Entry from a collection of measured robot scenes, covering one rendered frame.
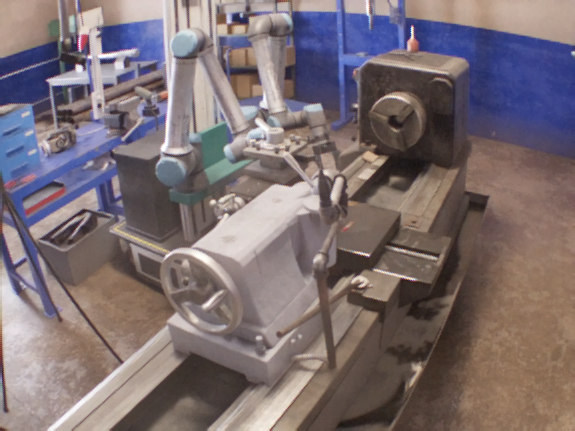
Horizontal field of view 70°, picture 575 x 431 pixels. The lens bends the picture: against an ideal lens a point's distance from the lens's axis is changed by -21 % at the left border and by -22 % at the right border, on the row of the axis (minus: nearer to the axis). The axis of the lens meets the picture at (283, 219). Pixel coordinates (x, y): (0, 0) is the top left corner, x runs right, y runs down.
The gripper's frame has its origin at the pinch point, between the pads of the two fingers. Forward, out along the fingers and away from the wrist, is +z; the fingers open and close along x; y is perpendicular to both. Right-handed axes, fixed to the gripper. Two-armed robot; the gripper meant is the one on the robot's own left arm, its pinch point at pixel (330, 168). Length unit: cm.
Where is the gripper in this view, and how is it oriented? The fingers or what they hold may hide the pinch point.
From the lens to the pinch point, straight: 255.6
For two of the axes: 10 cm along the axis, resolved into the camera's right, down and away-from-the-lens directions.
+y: 6.9, -1.0, -7.2
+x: 6.8, -2.7, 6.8
